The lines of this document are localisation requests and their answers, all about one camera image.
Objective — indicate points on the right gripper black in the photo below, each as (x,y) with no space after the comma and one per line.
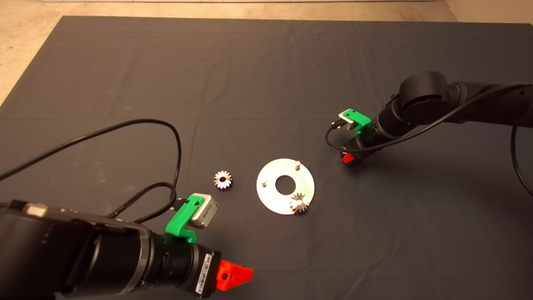
(360,148)

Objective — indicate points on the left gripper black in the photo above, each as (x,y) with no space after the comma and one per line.
(205,271)

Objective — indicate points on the steel planetary gear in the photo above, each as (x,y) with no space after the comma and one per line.
(218,176)
(295,207)

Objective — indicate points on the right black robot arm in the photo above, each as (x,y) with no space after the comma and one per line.
(422,93)

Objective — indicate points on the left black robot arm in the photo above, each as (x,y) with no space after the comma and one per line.
(75,254)

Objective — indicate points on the round metal carrier plate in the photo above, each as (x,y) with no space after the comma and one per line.
(271,202)

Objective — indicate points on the dark grey table cloth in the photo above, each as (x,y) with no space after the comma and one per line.
(266,62)

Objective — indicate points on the right wrist green camera mount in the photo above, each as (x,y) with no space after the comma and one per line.
(361,121)

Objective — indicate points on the wrist green camera mount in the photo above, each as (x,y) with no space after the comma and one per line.
(179,221)
(361,121)

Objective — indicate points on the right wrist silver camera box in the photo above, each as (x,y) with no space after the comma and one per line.
(345,116)

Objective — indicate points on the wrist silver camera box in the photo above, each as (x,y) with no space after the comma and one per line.
(206,213)
(345,116)

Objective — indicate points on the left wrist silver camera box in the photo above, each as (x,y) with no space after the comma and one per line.
(206,213)

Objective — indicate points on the left wrist green camera mount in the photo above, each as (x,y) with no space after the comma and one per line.
(179,221)

